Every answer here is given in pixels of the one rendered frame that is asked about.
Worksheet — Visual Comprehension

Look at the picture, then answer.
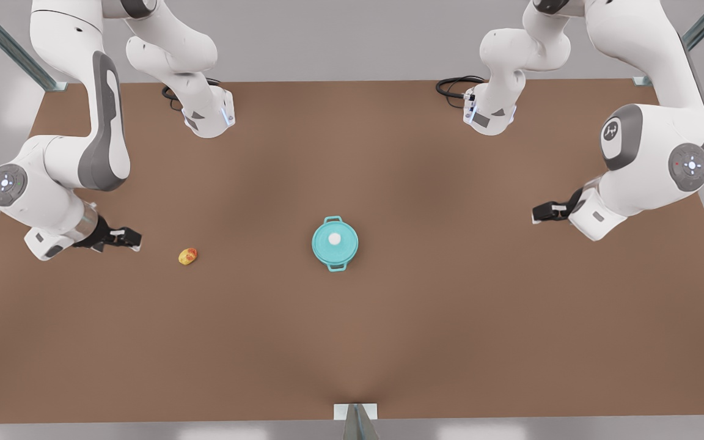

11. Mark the teal pot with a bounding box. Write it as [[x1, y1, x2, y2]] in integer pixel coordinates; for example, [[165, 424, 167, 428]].
[[312, 216, 359, 273]]

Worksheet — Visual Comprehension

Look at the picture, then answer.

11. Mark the silver frame post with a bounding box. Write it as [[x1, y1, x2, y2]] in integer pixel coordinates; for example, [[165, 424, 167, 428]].
[[334, 403, 379, 440], [632, 0, 704, 87], [0, 0, 68, 92]]

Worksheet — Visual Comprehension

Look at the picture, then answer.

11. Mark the teal pot lid white knob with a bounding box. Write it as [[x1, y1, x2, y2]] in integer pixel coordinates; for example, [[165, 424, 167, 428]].
[[313, 221, 358, 263]]

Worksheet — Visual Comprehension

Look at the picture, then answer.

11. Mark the black cable loop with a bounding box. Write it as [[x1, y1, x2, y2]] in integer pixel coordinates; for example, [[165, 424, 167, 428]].
[[162, 78, 222, 112], [436, 75, 487, 110]]

